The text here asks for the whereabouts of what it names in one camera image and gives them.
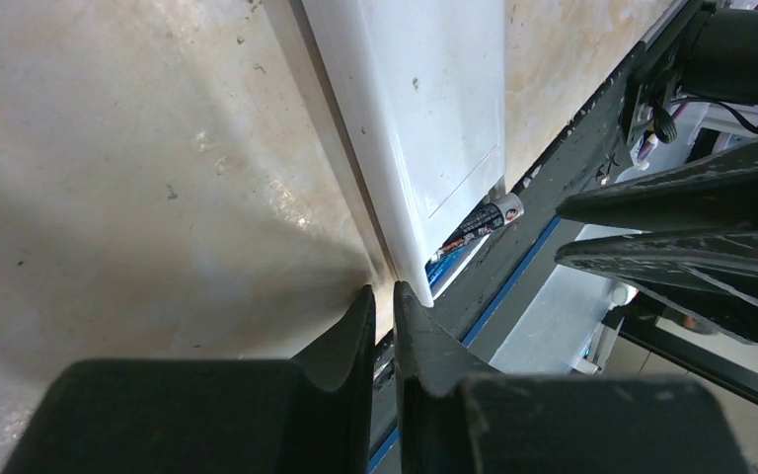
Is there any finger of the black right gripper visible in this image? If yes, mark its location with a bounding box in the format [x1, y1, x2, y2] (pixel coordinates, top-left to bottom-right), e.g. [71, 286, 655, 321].
[557, 137, 758, 232]
[555, 231, 758, 345]

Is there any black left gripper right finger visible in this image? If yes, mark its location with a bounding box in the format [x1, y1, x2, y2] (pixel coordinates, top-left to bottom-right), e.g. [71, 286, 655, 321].
[393, 281, 752, 473]

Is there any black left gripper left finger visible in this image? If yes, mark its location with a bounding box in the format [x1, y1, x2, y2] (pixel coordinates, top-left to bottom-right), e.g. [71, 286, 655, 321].
[4, 286, 376, 473]

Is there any black grey AA battery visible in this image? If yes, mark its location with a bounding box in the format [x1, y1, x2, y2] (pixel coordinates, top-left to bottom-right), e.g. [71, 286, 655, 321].
[437, 193, 524, 255]

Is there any white remote control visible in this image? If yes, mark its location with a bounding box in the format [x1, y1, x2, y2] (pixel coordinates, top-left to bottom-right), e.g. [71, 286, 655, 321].
[304, 1, 507, 306]

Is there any blue AA battery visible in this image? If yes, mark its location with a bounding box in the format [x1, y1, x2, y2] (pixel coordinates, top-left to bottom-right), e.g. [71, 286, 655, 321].
[424, 236, 489, 299]

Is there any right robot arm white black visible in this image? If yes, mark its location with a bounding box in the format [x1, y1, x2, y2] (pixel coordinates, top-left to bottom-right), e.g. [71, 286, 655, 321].
[556, 1, 758, 345]

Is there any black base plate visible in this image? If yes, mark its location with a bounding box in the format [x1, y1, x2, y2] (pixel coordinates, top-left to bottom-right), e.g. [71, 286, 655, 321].
[368, 39, 648, 459]

